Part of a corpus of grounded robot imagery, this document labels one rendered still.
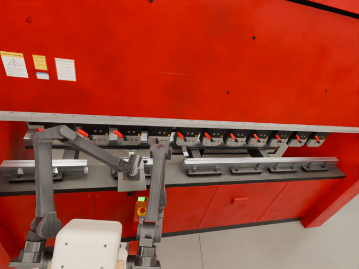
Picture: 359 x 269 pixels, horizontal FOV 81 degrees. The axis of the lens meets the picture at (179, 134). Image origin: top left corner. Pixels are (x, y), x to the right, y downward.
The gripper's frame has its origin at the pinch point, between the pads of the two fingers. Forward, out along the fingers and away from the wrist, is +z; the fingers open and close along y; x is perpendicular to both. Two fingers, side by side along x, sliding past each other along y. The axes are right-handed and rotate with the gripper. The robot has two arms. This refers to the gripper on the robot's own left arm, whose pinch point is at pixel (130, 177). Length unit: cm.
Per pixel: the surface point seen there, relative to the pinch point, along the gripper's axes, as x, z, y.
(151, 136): -24.8, -11.0, -12.9
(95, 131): -26.0, -14.1, 21.6
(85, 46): -51, -58, 24
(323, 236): 65, 84, -234
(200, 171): -6, 19, -57
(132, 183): 3.7, 1.9, -1.5
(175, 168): -10.4, 24.6, -37.7
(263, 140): -24, -9, -102
